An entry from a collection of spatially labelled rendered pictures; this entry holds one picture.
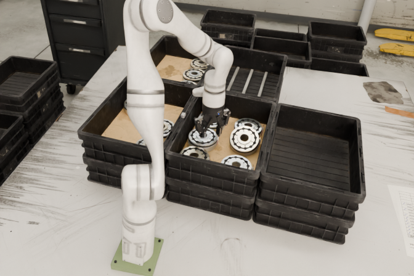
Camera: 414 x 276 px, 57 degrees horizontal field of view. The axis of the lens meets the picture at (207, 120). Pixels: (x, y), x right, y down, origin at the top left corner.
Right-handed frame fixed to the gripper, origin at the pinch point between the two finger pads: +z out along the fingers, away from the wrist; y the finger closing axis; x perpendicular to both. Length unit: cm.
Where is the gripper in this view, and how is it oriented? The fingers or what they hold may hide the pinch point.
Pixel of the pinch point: (211, 134)
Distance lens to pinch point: 136.4
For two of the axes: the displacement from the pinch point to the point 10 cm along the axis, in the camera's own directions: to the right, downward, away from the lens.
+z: -0.5, 8.0, 6.0
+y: 8.7, -2.6, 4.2
